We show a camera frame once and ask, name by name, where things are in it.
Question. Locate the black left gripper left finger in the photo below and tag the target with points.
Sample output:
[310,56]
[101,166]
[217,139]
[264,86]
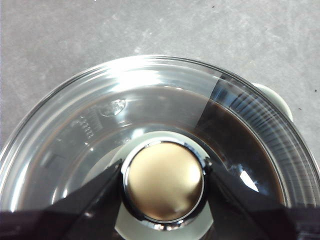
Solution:
[75,215]

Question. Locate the glass lid with green knob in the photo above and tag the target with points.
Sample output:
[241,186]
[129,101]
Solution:
[165,182]

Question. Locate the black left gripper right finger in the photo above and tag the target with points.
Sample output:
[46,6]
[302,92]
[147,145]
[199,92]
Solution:
[250,217]

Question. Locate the pale green electric pot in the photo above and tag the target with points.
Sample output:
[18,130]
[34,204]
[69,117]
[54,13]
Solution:
[275,97]

